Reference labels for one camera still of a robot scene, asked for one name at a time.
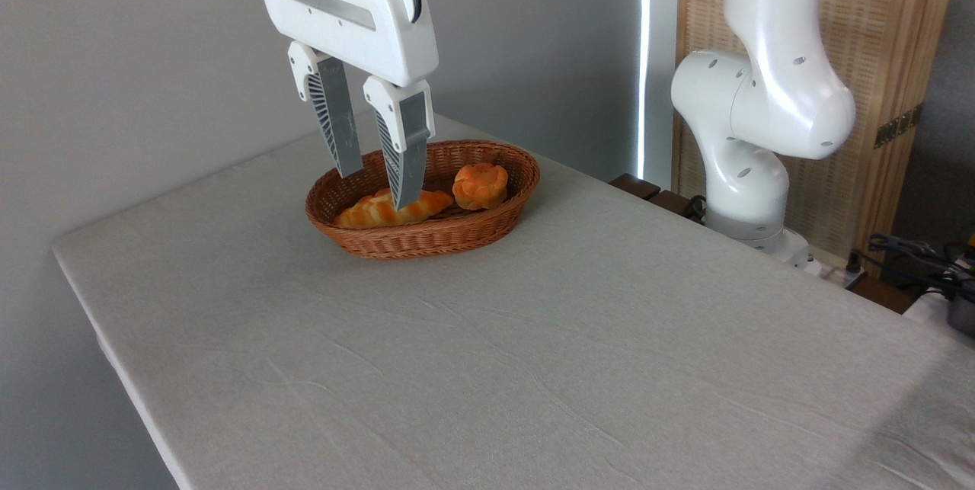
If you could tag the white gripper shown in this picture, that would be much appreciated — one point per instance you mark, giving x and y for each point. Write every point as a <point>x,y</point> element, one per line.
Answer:
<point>373,29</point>

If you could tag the orange muffin-shaped bread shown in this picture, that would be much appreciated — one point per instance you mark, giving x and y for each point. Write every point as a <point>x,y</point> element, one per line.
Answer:
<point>480,187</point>

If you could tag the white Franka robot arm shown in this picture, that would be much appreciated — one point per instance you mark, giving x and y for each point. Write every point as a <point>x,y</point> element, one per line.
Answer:
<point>777,94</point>

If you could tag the long golden bread roll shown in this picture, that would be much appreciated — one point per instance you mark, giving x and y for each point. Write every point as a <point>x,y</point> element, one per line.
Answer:
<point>366,214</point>

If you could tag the brown wicker oval basket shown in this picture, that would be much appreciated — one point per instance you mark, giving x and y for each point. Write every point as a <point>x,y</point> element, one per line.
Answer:
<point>457,235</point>

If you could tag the dark brown wooden block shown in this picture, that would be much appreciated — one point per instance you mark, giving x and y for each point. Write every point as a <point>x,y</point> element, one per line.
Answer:
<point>636,186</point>

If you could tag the grey tablecloth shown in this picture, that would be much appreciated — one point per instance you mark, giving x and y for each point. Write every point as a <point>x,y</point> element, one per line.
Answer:
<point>609,360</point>

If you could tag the black screen hinge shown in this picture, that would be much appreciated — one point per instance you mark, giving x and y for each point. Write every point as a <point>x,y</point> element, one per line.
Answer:
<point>897,126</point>

